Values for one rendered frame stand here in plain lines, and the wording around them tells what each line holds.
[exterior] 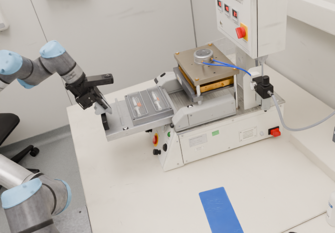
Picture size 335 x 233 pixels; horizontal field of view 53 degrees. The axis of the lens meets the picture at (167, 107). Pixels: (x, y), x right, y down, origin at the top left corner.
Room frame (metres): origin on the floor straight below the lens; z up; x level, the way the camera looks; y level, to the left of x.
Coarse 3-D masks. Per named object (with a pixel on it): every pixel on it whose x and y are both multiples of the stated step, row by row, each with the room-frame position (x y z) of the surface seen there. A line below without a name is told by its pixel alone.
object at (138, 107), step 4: (136, 92) 1.23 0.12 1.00; (128, 96) 1.21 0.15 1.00; (132, 96) 1.21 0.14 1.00; (136, 96) 1.20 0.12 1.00; (140, 96) 1.19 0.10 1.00; (132, 100) 1.17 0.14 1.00; (136, 100) 1.17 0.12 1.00; (140, 100) 1.16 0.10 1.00; (132, 104) 1.14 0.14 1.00; (136, 104) 1.14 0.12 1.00; (140, 104) 1.13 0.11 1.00; (144, 104) 1.13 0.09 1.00; (132, 108) 1.11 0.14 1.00; (136, 108) 1.11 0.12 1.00; (140, 108) 1.10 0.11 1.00; (144, 108) 1.10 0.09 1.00; (136, 112) 1.08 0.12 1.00; (140, 112) 1.08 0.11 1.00; (144, 112) 1.07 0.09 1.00
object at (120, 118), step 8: (168, 96) 1.20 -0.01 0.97; (112, 104) 1.23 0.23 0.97; (120, 104) 1.22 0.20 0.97; (112, 112) 1.17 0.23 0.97; (120, 112) 1.09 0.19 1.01; (128, 112) 1.14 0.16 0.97; (176, 112) 1.08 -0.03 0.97; (112, 120) 1.11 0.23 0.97; (120, 120) 1.09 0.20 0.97; (128, 120) 1.08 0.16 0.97; (152, 120) 1.05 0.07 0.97; (160, 120) 1.05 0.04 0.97; (168, 120) 1.05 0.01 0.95; (112, 128) 1.05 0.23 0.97; (120, 128) 1.04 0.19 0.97; (136, 128) 1.03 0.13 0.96; (144, 128) 1.04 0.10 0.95; (112, 136) 1.02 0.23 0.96; (120, 136) 1.02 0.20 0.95
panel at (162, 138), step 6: (168, 126) 1.08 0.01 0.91; (150, 132) 1.24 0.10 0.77; (156, 132) 1.17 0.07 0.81; (162, 132) 1.12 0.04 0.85; (162, 138) 1.10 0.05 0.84; (168, 138) 1.04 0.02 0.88; (156, 144) 1.13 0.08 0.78; (162, 144) 1.08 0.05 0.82; (168, 144) 1.02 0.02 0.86; (162, 150) 1.06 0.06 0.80; (162, 156) 1.04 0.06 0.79; (162, 162) 1.02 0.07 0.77; (162, 168) 1.00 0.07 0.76
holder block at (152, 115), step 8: (160, 88) 1.24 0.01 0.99; (144, 96) 1.20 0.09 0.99; (128, 104) 1.16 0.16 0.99; (152, 104) 1.13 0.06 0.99; (168, 104) 1.11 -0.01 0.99; (152, 112) 1.07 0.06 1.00; (160, 112) 1.06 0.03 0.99; (168, 112) 1.06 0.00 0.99; (136, 120) 1.04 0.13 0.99; (144, 120) 1.05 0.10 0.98
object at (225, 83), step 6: (186, 78) 1.17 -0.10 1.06; (228, 78) 1.11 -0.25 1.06; (192, 84) 1.12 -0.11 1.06; (204, 84) 1.10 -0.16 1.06; (210, 84) 1.09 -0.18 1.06; (216, 84) 1.09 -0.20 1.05; (222, 84) 1.09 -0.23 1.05; (228, 84) 1.10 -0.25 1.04; (204, 90) 1.09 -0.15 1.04; (210, 90) 1.09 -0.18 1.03; (216, 90) 1.09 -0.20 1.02
